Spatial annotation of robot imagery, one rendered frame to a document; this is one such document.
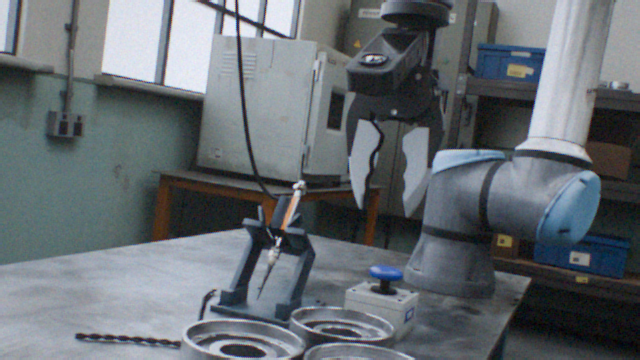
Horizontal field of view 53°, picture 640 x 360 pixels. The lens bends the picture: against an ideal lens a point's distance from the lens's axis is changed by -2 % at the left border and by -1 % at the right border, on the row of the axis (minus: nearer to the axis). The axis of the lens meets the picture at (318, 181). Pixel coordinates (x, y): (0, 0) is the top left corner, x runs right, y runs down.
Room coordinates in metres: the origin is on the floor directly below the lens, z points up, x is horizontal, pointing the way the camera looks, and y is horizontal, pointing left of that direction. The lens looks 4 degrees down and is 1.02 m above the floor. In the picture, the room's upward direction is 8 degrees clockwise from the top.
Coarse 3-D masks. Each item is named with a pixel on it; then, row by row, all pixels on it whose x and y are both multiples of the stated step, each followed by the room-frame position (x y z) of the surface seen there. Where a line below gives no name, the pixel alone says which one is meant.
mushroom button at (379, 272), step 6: (372, 270) 0.76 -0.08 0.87; (378, 270) 0.75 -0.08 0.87; (384, 270) 0.75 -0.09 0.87; (390, 270) 0.75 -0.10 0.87; (396, 270) 0.76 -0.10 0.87; (372, 276) 0.76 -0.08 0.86; (378, 276) 0.75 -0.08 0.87; (384, 276) 0.75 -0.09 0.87; (390, 276) 0.75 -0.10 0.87; (396, 276) 0.75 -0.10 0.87; (402, 276) 0.76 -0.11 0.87; (384, 282) 0.76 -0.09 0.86; (384, 288) 0.76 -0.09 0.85
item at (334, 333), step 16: (304, 320) 0.65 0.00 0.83; (320, 320) 0.66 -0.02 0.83; (352, 320) 0.68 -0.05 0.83; (368, 320) 0.67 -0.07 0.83; (384, 320) 0.65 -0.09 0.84; (304, 336) 0.59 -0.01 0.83; (320, 336) 0.58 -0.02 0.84; (336, 336) 0.58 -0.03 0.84; (352, 336) 0.64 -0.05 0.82; (368, 336) 0.63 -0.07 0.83; (384, 336) 0.60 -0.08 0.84
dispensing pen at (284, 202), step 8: (296, 184) 0.83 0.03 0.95; (304, 184) 0.84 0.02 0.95; (296, 192) 0.83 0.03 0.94; (304, 192) 0.83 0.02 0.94; (280, 200) 0.81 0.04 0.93; (288, 200) 0.80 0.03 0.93; (280, 208) 0.80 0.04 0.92; (288, 208) 0.80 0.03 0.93; (272, 216) 0.79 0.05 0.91; (280, 216) 0.79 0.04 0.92; (272, 224) 0.79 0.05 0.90; (280, 224) 0.78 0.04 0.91; (272, 232) 0.79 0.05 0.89; (280, 232) 0.79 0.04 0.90; (280, 240) 0.79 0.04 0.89; (272, 248) 0.78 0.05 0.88; (280, 248) 0.78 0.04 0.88; (272, 256) 0.78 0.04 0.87; (272, 264) 0.77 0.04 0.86; (264, 280) 0.76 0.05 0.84
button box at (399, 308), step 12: (360, 288) 0.77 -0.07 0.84; (372, 288) 0.76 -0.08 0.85; (396, 288) 0.79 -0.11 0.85; (348, 300) 0.75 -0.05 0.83; (360, 300) 0.74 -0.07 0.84; (372, 300) 0.73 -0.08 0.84; (384, 300) 0.73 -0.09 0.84; (396, 300) 0.73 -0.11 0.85; (408, 300) 0.74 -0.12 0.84; (372, 312) 0.73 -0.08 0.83; (384, 312) 0.73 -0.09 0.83; (396, 312) 0.72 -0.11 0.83; (408, 312) 0.75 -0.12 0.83; (396, 324) 0.72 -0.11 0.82; (408, 324) 0.76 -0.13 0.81; (396, 336) 0.72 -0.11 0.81
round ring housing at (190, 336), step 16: (208, 320) 0.57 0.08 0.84; (224, 320) 0.58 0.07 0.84; (240, 320) 0.59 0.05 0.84; (192, 336) 0.55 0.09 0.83; (208, 336) 0.56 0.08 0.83; (256, 336) 0.58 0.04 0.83; (272, 336) 0.58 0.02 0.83; (288, 336) 0.57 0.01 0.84; (192, 352) 0.50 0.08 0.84; (208, 352) 0.49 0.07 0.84; (224, 352) 0.55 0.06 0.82; (240, 352) 0.56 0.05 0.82; (256, 352) 0.55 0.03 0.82; (272, 352) 0.54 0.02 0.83; (304, 352) 0.53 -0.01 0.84
